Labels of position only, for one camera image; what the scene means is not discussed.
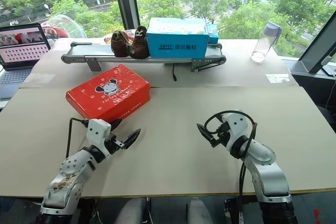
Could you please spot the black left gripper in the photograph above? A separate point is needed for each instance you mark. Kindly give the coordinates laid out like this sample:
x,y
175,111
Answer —
x,y
112,144

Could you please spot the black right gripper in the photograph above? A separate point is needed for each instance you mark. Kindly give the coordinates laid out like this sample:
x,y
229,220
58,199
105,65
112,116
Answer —
x,y
222,134

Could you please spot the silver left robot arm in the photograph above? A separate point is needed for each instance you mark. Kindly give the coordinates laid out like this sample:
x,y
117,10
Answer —
x,y
69,176

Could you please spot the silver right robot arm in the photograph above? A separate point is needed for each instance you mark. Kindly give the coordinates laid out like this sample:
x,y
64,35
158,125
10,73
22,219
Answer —
x,y
265,166

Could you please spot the red shoe box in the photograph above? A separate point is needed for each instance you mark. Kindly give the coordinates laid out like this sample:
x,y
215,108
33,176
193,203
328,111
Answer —
x,y
110,93

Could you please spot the blue shoe box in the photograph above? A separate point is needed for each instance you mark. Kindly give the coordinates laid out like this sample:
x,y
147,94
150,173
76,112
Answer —
x,y
176,39

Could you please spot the large beige cardboard sheet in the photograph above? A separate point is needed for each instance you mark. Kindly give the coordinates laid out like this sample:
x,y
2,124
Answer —
x,y
173,161

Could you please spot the small beige cardboard sheet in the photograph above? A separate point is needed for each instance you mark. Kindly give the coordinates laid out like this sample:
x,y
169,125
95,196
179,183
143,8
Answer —
x,y
236,74

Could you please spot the grey conveyor belt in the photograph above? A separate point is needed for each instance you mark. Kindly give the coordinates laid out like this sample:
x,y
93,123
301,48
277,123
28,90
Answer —
x,y
105,57

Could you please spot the grey rounded shape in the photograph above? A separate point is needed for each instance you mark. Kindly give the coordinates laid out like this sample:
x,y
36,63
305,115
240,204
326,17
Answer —
x,y
200,212
134,212

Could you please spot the brown shoe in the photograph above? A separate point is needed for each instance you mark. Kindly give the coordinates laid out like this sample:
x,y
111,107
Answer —
x,y
139,44
120,44

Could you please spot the clear tape patch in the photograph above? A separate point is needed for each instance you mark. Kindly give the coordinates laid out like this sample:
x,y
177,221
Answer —
x,y
41,77
277,77

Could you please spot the red yellow snack package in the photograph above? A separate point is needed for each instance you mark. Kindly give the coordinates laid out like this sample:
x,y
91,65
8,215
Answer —
x,y
107,39

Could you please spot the clear bottle purple lid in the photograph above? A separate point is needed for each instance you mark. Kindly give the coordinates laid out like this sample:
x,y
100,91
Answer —
x,y
263,43

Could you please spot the clear plastic bag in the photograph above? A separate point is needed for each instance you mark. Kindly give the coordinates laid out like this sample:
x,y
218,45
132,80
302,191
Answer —
x,y
65,26

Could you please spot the open laptop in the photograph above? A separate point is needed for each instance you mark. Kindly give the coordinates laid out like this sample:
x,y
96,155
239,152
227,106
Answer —
x,y
18,56

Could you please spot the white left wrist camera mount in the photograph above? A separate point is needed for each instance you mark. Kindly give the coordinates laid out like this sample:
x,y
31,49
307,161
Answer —
x,y
97,132

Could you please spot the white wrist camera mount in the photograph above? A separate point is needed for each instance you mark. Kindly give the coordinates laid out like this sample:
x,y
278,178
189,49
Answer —
x,y
235,127
97,132

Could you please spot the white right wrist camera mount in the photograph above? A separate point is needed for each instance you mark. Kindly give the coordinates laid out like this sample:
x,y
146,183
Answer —
x,y
235,127

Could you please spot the dark window frame post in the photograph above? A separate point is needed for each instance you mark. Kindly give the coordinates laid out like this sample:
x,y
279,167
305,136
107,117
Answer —
x,y
126,1

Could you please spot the dark slanted frame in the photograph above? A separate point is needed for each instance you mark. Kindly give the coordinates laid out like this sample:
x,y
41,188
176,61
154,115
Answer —
x,y
315,51

